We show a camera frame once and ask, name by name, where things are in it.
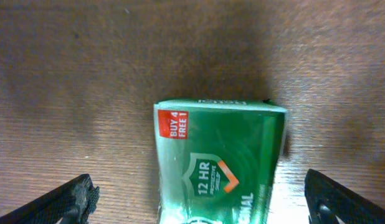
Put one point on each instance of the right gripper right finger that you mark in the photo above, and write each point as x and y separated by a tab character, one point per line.
330	202

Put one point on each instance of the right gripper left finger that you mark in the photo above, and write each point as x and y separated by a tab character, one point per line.
70	203

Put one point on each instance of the green Dettol soap bar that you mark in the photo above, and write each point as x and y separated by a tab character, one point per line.
217	159

